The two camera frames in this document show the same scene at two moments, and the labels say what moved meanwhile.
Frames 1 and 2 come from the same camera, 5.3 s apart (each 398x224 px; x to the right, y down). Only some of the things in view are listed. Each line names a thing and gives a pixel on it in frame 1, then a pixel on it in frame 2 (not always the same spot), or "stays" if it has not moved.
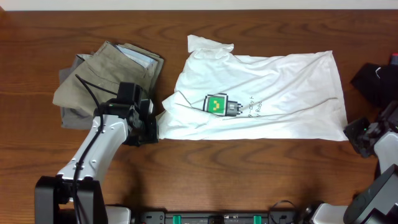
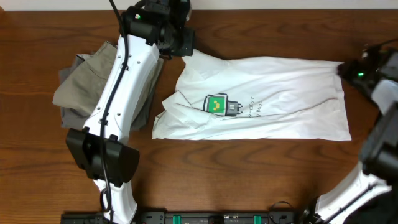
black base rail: [272, 217] stays
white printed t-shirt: [218, 94] stays
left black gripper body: [147, 132] → [180, 43]
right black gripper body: [357, 132] → [358, 73]
